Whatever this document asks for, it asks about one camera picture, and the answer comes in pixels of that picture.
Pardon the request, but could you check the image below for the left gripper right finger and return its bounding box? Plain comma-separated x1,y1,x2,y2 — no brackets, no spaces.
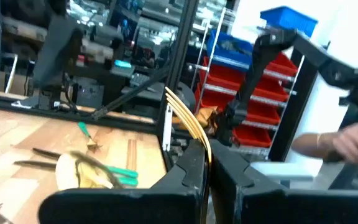
211,139,358,224

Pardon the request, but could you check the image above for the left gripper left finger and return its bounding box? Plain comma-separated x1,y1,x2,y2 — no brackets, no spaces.
38,139,211,224

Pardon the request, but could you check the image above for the gold knife green handle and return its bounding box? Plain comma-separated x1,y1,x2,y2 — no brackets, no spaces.
32,147,139,180
13,159,139,188

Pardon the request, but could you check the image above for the person's forearm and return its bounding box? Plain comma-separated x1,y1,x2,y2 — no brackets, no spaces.
291,132,338,163

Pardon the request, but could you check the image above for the white plastic tray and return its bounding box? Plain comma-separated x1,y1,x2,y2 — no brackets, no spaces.
249,161,316,189

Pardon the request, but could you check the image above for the red bin storage rack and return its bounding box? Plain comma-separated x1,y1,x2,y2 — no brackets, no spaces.
192,51,300,149

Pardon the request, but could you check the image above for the person's hand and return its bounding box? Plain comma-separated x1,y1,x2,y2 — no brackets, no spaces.
329,122,358,166

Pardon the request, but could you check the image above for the brown crumpled paper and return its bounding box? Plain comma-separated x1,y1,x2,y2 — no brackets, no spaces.
172,105,219,137

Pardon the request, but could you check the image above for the teal object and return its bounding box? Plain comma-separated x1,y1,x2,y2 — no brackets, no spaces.
113,58,133,70

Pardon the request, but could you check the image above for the dark grey monitor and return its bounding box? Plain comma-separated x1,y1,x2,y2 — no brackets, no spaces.
32,14,85,91

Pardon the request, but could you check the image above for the blue storage bin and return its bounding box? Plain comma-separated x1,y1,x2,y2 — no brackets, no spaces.
259,5,319,37
206,29,255,65

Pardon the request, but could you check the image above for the white bracket strip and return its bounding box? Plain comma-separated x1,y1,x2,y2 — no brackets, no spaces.
162,103,174,152

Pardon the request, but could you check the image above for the black camera gantry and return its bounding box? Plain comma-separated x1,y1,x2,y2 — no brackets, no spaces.
90,0,200,142

